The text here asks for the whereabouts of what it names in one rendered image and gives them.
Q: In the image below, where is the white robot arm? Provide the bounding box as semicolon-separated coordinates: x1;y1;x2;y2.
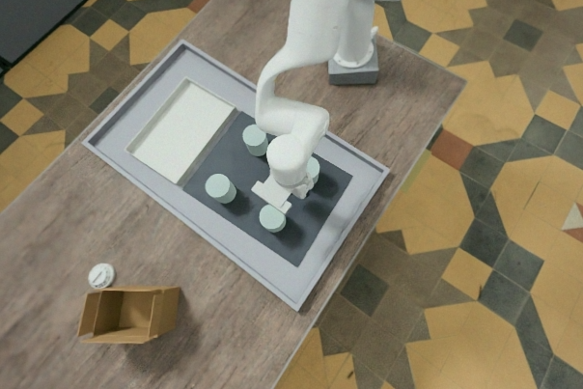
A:
251;0;378;215

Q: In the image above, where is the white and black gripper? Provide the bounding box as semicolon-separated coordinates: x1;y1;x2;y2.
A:
290;172;314;199

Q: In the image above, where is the brown cardboard box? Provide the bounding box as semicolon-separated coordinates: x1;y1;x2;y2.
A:
77;286;180;344

